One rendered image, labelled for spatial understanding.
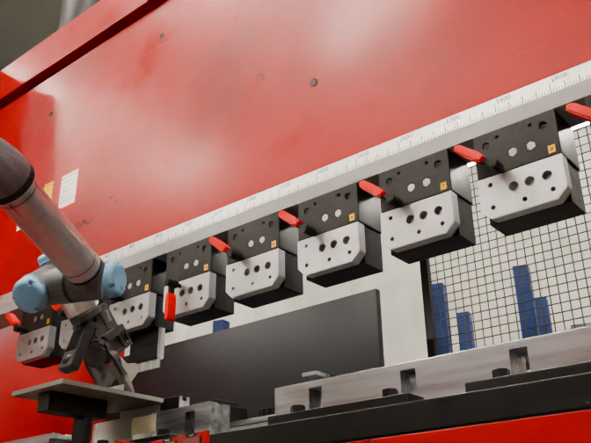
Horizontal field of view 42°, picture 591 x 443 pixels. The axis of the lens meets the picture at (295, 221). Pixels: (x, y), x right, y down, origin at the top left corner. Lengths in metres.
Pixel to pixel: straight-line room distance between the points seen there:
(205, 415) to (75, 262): 0.42
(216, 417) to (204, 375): 0.81
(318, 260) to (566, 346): 0.51
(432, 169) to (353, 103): 0.27
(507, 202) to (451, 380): 0.31
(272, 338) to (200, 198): 0.62
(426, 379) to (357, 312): 0.81
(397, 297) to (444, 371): 4.86
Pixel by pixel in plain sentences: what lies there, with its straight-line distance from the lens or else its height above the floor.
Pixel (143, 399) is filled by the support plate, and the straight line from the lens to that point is 1.73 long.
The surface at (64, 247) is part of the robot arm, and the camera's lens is 1.47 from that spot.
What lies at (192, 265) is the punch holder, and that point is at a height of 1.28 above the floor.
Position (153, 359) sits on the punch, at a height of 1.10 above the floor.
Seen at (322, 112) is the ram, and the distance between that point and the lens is 1.64.
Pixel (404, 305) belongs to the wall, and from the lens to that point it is 6.11.
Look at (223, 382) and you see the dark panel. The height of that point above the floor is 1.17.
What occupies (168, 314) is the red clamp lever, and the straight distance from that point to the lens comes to 1.71.
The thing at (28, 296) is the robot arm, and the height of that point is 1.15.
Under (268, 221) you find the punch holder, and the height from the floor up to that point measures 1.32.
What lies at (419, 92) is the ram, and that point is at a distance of 1.51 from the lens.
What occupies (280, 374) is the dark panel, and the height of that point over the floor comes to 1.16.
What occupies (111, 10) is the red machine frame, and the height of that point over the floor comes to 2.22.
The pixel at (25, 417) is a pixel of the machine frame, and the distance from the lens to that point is 2.67.
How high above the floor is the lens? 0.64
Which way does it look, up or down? 25 degrees up
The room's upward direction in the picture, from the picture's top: 1 degrees counter-clockwise
